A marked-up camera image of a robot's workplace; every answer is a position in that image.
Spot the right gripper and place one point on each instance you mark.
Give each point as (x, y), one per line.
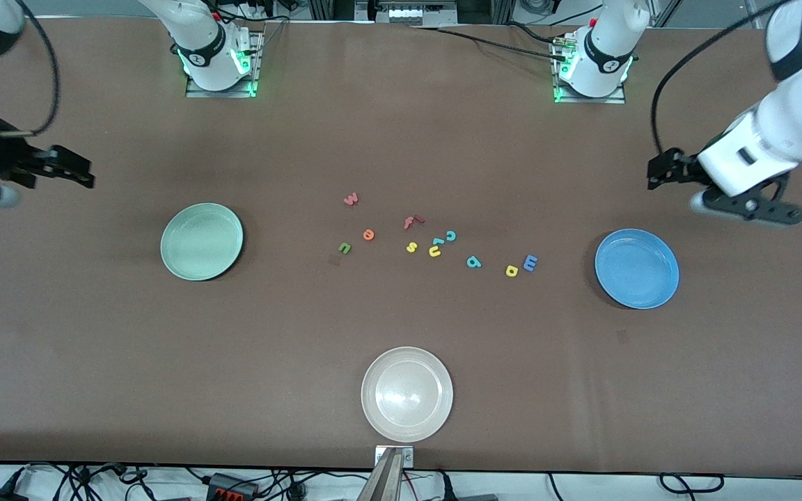
(5, 158)

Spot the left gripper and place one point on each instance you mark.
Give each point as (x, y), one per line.
(681, 169)

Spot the blue foam letter E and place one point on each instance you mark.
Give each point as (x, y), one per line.
(530, 263)

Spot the teal foam letter p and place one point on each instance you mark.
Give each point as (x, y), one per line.
(473, 262)

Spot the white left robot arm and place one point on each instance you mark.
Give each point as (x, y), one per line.
(610, 42)

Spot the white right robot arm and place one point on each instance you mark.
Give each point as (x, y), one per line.
(199, 35)

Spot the blue plate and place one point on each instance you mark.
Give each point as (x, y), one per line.
(637, 268)

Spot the green plate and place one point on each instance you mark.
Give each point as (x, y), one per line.
(202, 241)

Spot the pink foam letter w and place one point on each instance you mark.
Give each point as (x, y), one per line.
(351, 199)

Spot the white plate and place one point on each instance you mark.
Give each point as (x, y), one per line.
(407, 394)

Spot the black orange power strip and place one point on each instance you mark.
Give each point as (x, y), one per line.
(230, 485)

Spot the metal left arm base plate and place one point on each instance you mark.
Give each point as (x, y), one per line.
(617, 97)

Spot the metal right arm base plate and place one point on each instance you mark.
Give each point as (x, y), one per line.
(256, 69)

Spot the aluminium frame rack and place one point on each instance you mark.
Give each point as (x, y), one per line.
(408, 10)

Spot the metal camera stand bracket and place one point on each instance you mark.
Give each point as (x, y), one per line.
(379, 456)

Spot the metal camera stand pole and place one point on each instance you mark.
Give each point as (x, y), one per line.
(383, 483)

